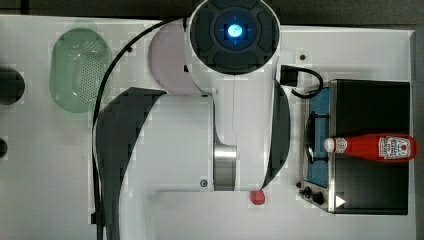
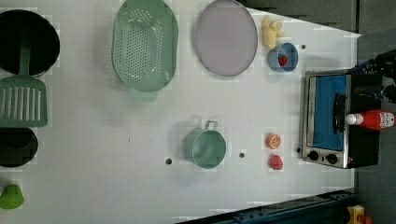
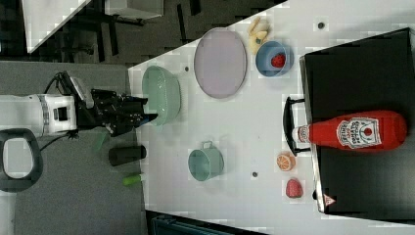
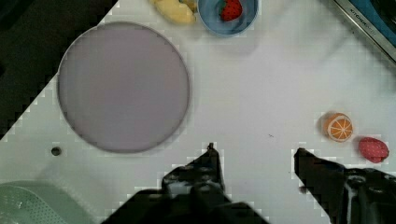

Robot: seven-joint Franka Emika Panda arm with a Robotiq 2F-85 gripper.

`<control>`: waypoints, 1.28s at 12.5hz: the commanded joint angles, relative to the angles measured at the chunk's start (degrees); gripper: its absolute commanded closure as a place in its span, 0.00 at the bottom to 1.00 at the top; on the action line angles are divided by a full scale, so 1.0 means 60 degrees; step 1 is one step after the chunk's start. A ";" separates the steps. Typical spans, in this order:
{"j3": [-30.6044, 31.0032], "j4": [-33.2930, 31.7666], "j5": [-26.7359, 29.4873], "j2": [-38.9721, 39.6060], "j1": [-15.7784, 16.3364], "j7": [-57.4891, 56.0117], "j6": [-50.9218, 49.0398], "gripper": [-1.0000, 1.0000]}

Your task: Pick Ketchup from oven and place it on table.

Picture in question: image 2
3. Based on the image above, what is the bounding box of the red plush ketchup bottle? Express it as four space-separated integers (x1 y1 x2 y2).
346 110 395 131

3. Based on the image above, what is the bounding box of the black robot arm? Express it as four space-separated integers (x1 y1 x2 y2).
352 49 396 104

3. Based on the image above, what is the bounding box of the black silver toaster oven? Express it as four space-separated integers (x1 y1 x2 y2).
301 70 382 169

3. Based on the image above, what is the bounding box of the green metal pot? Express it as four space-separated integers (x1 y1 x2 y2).
183 120 227 169

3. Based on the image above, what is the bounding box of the lilac round plate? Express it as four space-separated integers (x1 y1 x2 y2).
194 0 258 77

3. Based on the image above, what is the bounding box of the orange slice toy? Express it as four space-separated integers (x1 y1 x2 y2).
265 133 282 149

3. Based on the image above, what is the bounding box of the green perforated colander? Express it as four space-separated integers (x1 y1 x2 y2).
111 0 178 101

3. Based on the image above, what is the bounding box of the red toy strawberry in cup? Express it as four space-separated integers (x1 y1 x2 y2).
278 56 288 66

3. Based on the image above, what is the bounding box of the blue cup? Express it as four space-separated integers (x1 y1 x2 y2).
268 43 299 72

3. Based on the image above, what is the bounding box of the yellow plush toy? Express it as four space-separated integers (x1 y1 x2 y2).
262 16 285 49

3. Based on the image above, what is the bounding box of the green slotted spatula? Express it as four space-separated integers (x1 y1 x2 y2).
0 47 48 128

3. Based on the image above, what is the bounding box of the small black bowl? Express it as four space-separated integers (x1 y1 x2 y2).
0 128 38 168

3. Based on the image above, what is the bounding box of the large black pan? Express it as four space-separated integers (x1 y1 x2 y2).
0 9 61 77

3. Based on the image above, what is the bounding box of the green toy pear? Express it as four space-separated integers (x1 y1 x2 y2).
0 184 24 210

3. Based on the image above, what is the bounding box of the blue metal table frame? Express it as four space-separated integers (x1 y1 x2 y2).
178 190 357 224

